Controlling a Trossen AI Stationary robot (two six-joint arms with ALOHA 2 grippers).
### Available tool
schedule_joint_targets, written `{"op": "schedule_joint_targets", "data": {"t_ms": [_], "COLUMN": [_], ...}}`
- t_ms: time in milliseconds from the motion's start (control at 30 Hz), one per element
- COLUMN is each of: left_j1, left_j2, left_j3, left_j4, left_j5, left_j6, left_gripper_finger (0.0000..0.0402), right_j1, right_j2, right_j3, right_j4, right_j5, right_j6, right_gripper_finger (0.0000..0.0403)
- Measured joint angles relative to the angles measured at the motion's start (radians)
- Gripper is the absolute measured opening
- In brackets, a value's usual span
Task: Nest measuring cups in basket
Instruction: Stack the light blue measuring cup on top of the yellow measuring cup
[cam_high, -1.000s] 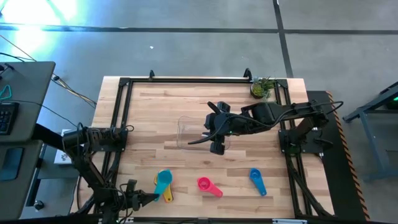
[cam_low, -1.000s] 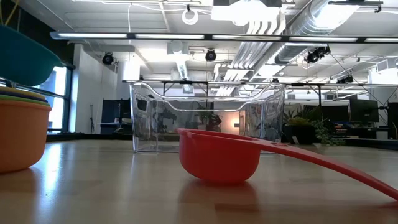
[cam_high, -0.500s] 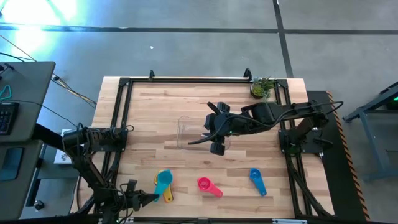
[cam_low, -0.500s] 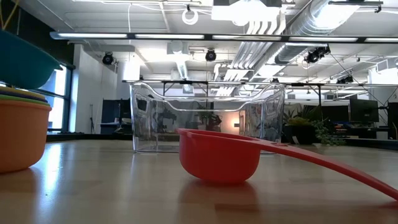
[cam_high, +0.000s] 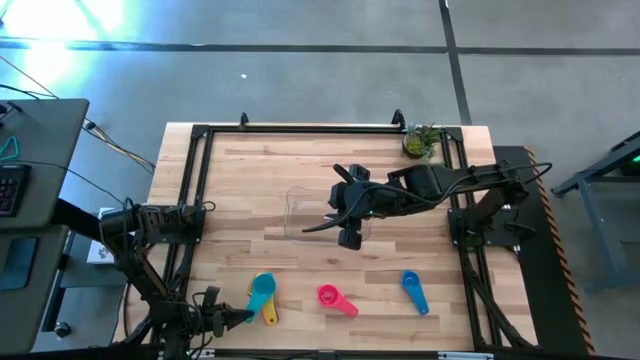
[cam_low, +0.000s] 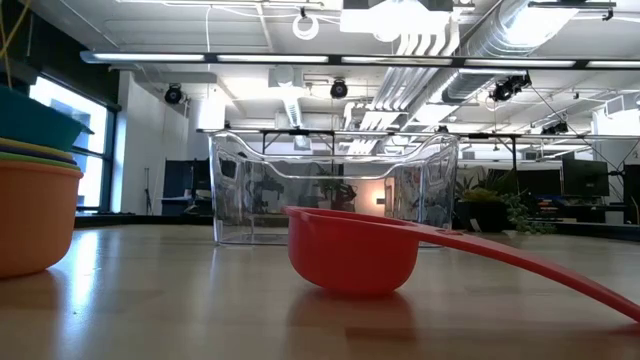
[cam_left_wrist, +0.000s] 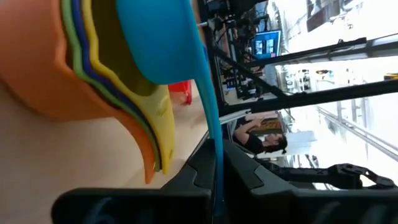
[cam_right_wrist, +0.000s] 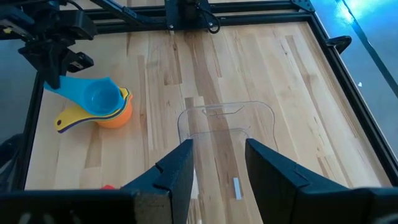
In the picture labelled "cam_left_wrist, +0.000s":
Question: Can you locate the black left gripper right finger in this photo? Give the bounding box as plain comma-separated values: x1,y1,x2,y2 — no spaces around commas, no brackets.
222,139,398,224

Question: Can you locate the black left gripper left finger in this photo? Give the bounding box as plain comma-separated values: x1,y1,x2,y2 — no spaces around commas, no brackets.
50,138,217,224

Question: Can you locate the yellow measuring cup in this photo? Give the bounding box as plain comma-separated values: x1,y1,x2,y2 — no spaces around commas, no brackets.
81,0,177,175

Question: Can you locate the red measuring cup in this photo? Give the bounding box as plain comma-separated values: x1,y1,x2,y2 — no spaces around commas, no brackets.
168,80,193,106

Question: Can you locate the teal measuring cup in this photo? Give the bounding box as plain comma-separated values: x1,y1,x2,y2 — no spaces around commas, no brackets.
115,0,226,219

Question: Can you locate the stack of coloured measuring cups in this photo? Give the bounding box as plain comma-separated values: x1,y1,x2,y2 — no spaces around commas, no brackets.
0,0,157,185

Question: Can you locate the dark blue measuring cup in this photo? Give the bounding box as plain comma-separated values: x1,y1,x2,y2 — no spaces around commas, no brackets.
71,0,163,170

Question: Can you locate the person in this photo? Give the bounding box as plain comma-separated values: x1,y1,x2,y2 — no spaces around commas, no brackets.
233,114,289,156

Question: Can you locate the blue lit monitor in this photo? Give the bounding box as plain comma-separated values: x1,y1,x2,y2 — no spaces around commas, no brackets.
251,29,282,60

